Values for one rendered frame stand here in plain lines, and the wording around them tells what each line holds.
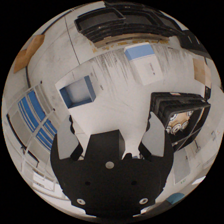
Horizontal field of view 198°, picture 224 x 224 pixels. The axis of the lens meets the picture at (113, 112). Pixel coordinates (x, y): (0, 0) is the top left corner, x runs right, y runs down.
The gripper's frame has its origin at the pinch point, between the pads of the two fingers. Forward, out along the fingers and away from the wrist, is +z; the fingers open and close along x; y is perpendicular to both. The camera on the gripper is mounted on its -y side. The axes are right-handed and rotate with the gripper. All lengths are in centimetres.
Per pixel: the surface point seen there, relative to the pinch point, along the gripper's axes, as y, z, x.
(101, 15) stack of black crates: -81, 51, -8
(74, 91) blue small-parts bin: 4.1, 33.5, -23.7
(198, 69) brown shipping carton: -28, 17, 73
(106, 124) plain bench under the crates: 32.3, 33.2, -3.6
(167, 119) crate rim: 9.5, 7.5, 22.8
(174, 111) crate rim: 5.5, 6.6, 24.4
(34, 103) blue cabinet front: 19, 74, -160
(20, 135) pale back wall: 64, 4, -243
